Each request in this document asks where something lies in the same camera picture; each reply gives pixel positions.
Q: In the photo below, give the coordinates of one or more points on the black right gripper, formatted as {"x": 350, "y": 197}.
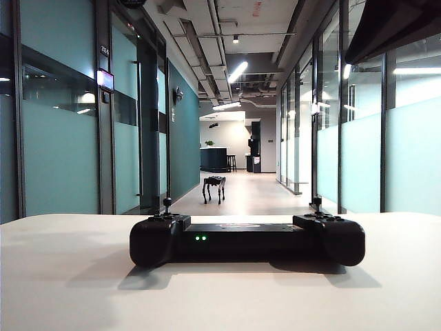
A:
{"x": 396, "y": 24}

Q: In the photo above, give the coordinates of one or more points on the black remote control with joysticks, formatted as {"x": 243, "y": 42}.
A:
{"x": 241, "y": 241}

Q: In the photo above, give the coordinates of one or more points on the black quadruped robot dog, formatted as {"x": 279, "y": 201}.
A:
{"x": 213, "y": 181}

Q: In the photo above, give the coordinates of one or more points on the lit door display panel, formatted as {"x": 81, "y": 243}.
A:
{"x": 105, "y": 80}

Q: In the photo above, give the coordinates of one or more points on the dark door access panel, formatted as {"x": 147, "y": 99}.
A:
{"x": 106, "y": 97}

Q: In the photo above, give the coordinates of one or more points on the small ceiling spotlight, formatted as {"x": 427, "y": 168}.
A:
{"x": 235, "y": 39}

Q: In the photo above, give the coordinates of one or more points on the long ceiling tube light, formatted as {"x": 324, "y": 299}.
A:
{"x": 225, "y": 105}
{"x": 237, "y": 71}

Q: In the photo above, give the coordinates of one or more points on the tall black machine cabinet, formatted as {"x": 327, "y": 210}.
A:
{"x": 253, "y": 145}

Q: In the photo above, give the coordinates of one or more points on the dark wooden bar stool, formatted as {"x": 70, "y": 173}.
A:
{"x": 231, "y": 157}

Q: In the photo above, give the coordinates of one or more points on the green potted plant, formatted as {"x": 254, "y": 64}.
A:
{"x": 209, "y": 142}

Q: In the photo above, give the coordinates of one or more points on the dark blue counter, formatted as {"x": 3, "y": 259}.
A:
{"x": 212, "y": 160}

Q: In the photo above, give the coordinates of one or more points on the black round ceiling fixture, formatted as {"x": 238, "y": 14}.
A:
{"x": 131, "y": 2}

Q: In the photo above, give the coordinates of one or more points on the room number sign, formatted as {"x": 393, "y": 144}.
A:
{"x": 104, "y": 50}

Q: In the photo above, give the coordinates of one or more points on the black wall decoration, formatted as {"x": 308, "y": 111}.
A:
{"x": 214, "y": 125}

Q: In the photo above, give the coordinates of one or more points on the dark wall ornament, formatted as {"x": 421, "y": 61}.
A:
{"x": 178, "y": 93}

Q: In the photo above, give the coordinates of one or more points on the narrow white wall sign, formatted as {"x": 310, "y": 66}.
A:
{"x": 173, "y": 113}

